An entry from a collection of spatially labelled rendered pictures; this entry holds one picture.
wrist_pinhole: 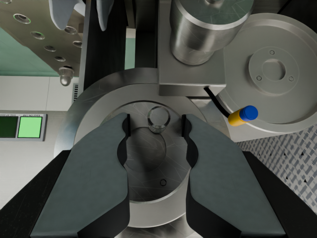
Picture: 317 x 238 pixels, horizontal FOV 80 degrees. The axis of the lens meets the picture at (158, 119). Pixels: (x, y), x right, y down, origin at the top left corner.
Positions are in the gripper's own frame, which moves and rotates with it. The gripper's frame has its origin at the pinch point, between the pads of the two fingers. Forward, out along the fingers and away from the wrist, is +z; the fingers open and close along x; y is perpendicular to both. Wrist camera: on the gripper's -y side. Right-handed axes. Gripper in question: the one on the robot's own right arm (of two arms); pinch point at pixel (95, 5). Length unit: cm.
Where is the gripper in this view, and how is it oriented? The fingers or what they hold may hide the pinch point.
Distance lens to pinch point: 26.2
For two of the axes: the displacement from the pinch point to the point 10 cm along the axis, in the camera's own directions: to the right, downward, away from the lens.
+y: 0.0, 9.8, -1.9
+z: -0.3, 1.9, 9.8
